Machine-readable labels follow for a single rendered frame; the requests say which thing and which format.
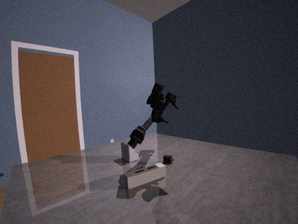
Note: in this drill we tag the black two-prong charger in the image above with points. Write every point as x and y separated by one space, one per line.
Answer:
167 159

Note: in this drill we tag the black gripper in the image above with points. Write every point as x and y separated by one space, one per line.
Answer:
171 98

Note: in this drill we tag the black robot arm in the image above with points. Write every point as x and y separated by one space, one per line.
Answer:
137 136

